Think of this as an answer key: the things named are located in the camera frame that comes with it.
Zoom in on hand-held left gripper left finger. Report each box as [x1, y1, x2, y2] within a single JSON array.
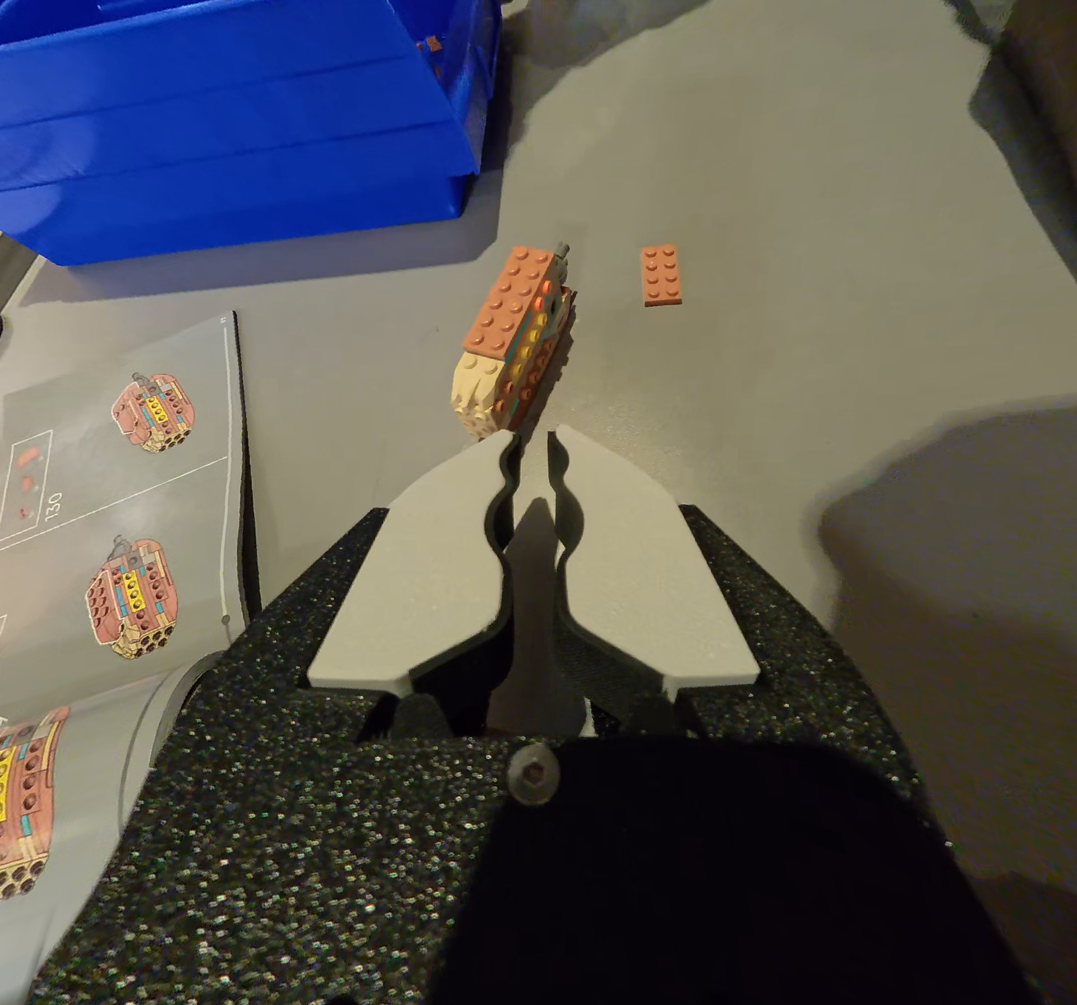
[[307, 430, 518, 695]]

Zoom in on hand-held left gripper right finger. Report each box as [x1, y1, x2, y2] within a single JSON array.
[[547, 425, 762, 699]]

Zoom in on blue plastic parts bin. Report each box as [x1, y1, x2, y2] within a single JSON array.
[[0, 0, 504, 268]]

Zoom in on brown tan toy brick assembly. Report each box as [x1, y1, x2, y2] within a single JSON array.
[[452, 245, 577, 442]]

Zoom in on brown toy brick plate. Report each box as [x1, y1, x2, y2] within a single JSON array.
[[641, 245, 683, 308]]

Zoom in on toy brick instruction booklet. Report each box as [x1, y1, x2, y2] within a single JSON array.
[[0, 311, 262, 1005]]

